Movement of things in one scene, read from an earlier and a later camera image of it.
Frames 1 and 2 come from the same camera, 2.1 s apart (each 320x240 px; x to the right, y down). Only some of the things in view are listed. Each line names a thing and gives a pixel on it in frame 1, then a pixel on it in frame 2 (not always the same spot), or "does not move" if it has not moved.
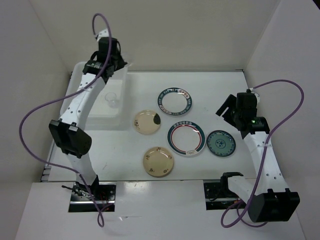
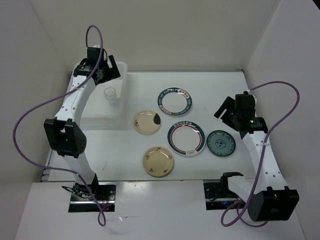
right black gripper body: (237, 114) does not move
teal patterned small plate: (220, 143) does not move
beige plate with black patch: (147, 122) does not move
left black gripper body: (119, 61) → (104, 66)
